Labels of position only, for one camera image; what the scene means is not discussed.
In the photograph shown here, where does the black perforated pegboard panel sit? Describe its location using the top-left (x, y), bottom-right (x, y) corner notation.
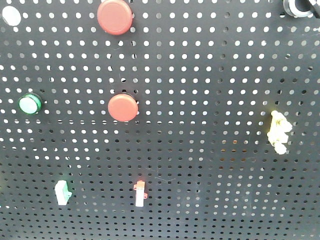
top-left (0, 0), bottom-right (320, 240)

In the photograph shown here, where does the green white toggle switch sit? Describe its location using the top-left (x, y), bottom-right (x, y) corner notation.
top-left (54, 180), bottom-right (72, 206)

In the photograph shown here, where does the red white toggle switch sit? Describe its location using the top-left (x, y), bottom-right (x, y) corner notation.
top-left (133, 180), bottom-right (148, 207)

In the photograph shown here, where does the large white pegboard hole plug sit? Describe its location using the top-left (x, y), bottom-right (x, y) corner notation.
top-left (2, 5), bottom-right (22, 27)

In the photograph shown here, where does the red push button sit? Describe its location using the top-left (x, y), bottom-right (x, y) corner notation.
top-left (97, 0), bottom-right (133, 36)
top-left (107, 94), bottom-right (138, 122)

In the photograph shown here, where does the upper red push button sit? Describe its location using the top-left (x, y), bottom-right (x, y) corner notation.
top-left (97, 0), bottom-right (133, 36)

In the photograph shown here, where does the silver black rotary selector switch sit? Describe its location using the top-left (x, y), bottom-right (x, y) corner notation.
top-left (282, 0), bottom-right (320, 19)

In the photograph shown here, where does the green illuminated push button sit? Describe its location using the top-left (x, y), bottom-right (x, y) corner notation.
top-left (18, 92), bottom-right (43, 115)

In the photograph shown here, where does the middle red push button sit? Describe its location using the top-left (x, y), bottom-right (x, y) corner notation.
top-left (107, 94), bottom-right (138, 122)

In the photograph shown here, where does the yellow toggle switch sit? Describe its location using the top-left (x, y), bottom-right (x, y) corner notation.
top-left (267, 110), bottom-right (293, 155)

